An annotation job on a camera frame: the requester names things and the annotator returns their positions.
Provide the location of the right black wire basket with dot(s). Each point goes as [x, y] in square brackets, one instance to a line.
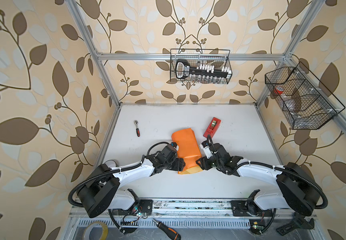
[318, 104]

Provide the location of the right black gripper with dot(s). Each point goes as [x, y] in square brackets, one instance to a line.
[203, 162]

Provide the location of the red handled ratchet wrench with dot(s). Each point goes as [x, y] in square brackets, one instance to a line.
[137, 128]

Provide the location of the black socket set holder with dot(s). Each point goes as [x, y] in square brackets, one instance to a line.
[183, 70]

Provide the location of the red tape dispenser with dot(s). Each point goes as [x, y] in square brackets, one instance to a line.
[212, 128]

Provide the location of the yellowish packing tape roll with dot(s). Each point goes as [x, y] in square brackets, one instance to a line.
[95, 231]

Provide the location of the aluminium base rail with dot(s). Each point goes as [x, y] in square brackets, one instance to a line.
[188, 208]

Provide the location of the red cap plastic bottle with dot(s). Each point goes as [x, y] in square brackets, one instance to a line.
[286, 102]

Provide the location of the back black wire basket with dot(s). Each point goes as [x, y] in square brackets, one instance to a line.
[216, 57]

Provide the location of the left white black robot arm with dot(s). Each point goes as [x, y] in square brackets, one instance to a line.
[98, 193]

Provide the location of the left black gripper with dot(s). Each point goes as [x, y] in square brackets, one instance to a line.
[180, 163]

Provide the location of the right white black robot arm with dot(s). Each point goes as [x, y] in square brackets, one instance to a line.
[293, 189]

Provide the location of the black wire basket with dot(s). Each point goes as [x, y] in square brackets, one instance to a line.
[318, 104]
[216, 57]

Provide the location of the orange black screwdriver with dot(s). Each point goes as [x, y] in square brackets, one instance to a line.
[171, 233]

